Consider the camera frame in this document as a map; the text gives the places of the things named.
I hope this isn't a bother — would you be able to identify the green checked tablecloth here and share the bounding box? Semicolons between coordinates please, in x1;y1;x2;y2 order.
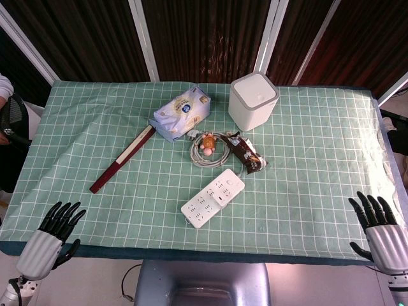
0;79;408;265

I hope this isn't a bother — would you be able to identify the black mesh office chair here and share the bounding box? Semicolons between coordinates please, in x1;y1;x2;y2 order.
0;94;33;192

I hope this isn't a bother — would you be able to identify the brown snack wrapper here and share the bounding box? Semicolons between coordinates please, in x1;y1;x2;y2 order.
222;132;270;175

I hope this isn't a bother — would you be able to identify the orange and pink turtle toy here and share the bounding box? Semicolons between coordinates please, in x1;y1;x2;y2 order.
199;133;219;157

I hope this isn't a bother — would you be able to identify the thin black floor cable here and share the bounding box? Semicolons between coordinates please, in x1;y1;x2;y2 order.
122;263;143;301

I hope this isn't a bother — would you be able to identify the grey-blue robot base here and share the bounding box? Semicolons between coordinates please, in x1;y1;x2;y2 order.
133;259;272;306

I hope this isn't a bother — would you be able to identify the white cable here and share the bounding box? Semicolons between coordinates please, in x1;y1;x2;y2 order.
187;129;247;176

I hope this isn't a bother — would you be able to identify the dark red folded fan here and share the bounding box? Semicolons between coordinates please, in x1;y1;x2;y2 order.
89;124;157;194

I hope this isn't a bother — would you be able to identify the dark folding screen white frame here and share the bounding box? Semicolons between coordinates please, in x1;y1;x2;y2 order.
0;0;408;99

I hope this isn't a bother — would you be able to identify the person in white clothing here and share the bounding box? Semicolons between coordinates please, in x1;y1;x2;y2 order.
0;75;14;145

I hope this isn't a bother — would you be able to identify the dark teal table cover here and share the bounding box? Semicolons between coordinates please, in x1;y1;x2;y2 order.
0;240;379;266

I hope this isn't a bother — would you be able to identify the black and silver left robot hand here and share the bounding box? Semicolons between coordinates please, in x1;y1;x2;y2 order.
15;200;87;281

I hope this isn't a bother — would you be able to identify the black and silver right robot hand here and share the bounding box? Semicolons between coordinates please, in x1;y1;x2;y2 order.
347;191;408;275

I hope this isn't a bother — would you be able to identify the blue and white tissue pack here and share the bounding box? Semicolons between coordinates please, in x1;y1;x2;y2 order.
149;85;213;143

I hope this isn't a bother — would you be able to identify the white power strip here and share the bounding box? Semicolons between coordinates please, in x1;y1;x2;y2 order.
180;168;245;229

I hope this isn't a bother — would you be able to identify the white square trash bin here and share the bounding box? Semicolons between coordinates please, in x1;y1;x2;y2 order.
228;72;281;132

